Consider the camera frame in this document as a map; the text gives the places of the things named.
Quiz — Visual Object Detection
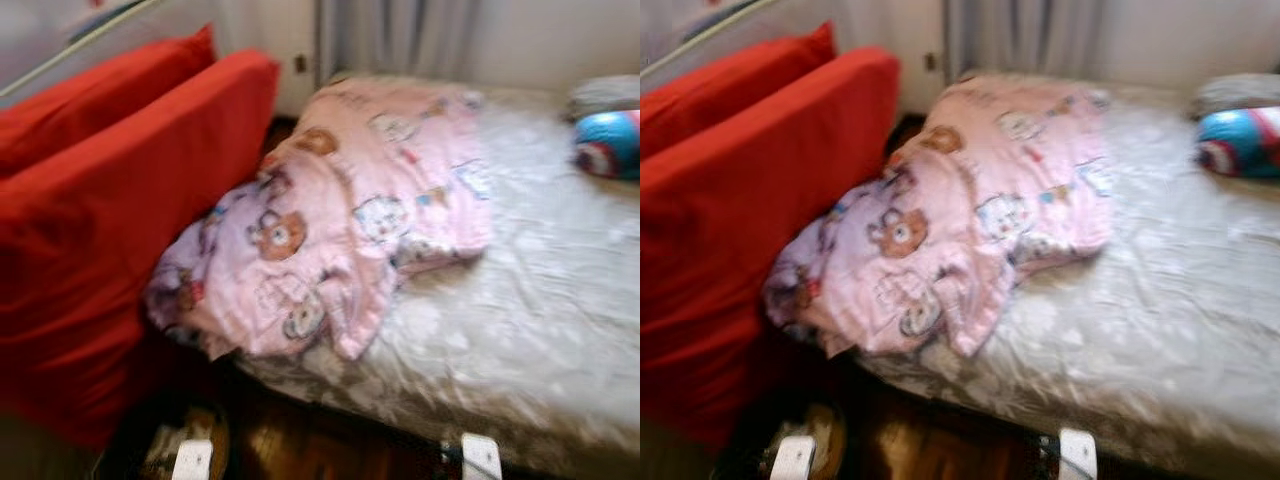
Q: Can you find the pink cartoon bear blanket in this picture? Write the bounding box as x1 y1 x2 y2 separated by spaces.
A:
145 80 493 361
763 78 1113 359

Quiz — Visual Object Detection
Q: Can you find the red white blue striped pillow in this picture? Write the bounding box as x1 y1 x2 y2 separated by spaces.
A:
573 110 641 181
1196 107 1280 179

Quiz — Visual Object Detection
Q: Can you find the red fabric cushion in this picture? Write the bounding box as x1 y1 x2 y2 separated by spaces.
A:
640 45 901 451
0 50 281 446
640 22 837 159
0 25 218 179

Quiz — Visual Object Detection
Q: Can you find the grey floral bed sheet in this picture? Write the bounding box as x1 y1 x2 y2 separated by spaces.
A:
855 72 1280 479
235 75 641 476

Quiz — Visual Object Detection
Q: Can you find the grey textured pillow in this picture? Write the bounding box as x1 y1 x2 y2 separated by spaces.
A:
1190 73 1280 121
568 75 641 123

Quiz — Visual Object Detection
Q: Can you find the black round waste bin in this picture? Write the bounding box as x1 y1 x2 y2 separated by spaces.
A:
95 395 236 480
715 395 851 480

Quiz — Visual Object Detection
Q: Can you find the grey striped curtain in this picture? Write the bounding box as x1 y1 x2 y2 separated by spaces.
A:
318 0 481 86
942 0 1106 83

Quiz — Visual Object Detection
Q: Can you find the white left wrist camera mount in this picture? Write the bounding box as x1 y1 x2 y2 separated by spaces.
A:
770 435 817 480
172 440 214 480

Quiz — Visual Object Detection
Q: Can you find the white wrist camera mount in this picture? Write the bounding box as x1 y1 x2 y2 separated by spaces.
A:
770 435 817 480
172 440 214 480
461 433 503 480
1058 428 1098 480

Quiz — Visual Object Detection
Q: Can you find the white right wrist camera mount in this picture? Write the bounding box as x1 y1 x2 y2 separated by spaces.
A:
1058 428 1098 480
461 433 503 480

